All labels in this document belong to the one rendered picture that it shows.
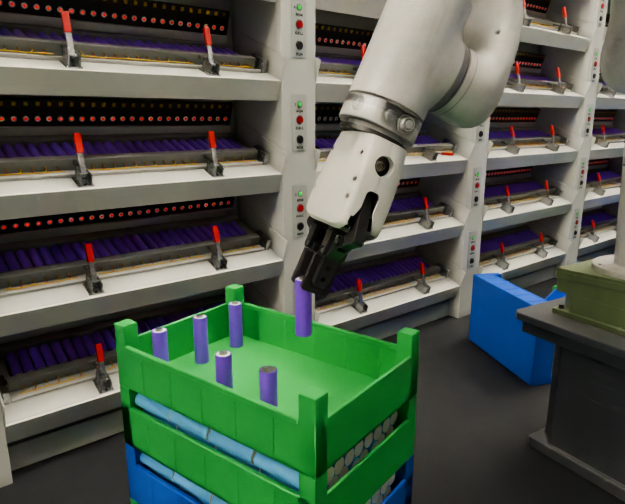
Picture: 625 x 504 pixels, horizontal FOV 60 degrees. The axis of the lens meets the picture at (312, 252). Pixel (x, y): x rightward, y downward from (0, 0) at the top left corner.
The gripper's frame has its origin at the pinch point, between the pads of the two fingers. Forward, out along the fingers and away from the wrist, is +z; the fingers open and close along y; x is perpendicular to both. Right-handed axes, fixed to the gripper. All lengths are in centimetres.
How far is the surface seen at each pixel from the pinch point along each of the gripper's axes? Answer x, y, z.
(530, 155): -107, 95, -54
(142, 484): 5.0, 10.7, 33.6
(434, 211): -76, 89, -21
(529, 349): -83, 42, 4
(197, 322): 5.3, 14.4, 12.9
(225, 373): 4.2, 1.9, 14.0
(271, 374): 2.0, -4.0, 10.8
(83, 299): 15, 52, 25
